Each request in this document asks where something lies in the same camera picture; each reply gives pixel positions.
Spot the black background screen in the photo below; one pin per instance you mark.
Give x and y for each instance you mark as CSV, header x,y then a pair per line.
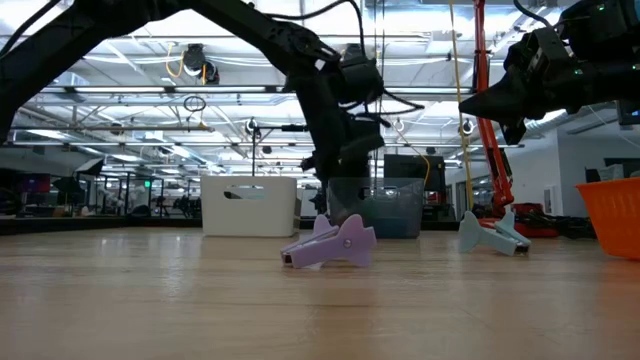
x,y
410,167

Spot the grey translucent plastic bin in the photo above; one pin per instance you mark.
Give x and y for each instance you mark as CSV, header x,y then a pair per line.
x,y
400,200

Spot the white plastic bin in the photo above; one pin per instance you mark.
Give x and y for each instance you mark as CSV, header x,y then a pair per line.
x,y
250,215

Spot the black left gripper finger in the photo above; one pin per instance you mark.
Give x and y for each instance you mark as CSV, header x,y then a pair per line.
x,y
335,172
360,157

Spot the orange mesh basket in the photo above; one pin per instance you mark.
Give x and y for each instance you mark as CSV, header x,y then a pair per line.
x,y
612,220

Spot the black background rig frame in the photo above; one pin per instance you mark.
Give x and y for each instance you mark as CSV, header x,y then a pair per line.
x,y
280,128

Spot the red desk lamp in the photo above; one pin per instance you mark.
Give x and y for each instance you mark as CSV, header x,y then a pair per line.
x,y
492,165

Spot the grey binder clip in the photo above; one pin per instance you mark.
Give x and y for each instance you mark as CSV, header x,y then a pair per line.
x,y
487,239

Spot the mint green stapler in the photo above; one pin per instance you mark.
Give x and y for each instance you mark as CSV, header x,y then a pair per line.
x,y
252,194

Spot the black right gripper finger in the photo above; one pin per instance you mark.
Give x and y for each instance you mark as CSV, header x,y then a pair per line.
x,y
505,110
505,90

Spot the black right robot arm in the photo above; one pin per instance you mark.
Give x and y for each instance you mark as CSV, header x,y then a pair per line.
x,y
605,50

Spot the black computer monitor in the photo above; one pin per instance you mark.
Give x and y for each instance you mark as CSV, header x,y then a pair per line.
x,y
629,112

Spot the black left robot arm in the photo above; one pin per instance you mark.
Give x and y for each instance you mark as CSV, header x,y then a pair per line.
x,y
50,50

